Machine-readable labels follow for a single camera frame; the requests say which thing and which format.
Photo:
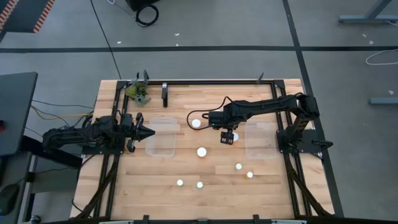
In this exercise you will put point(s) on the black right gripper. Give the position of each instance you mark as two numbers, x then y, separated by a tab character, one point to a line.
224	119

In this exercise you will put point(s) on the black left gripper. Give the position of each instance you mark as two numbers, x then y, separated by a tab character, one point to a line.
136	132

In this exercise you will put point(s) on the small yellow pill bottle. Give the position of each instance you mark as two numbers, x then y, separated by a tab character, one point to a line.
199	184
238	166
180	182

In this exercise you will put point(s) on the small orange pill bottle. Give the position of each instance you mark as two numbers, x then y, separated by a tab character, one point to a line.
249	175

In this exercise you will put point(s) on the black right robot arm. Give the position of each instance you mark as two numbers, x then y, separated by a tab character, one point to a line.
267	105

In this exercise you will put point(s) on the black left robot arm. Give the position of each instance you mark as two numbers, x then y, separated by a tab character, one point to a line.
77	135

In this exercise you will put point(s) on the clear plastic bin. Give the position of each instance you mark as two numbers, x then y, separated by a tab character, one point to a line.
161	146
261	149

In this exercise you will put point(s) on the small green artificial plant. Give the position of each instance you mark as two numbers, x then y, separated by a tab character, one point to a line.
138	91

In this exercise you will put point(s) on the dark grey desk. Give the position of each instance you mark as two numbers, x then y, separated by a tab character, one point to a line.
15	109

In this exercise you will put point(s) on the black computer mouse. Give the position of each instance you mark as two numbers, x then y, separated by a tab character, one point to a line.
8	199

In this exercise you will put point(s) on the grey table foot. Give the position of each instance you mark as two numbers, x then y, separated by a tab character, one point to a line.
384	100
363	19

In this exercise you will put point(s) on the black orange-striped floor mat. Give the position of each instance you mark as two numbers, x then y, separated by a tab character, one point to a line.
25	15

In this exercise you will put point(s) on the black bar bracket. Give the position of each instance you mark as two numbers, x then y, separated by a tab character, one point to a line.
164	98

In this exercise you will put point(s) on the black frame clamp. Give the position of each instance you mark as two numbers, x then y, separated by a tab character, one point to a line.
145	76
260	78

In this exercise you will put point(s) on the black aluminium table frame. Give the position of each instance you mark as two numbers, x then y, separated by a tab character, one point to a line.
217	82

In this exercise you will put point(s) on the grey cart frame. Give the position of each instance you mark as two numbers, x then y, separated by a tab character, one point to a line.
53	183

